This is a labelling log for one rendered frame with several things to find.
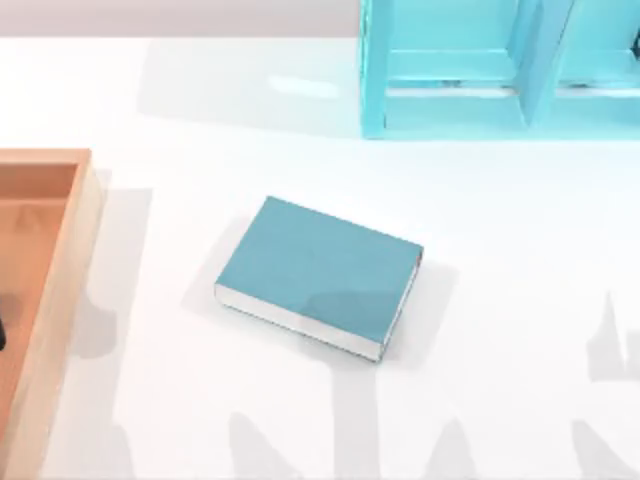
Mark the shallow salmon-coloured box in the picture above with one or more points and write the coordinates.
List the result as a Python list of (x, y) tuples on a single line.
[(47, 300)]

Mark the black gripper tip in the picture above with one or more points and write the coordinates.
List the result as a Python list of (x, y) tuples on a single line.
[(1, 332)]

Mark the light blue rack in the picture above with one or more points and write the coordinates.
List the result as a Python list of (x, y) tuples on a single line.
[(450, 70)]

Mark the teal book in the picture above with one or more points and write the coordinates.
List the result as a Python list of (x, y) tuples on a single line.
[(315, 272)]

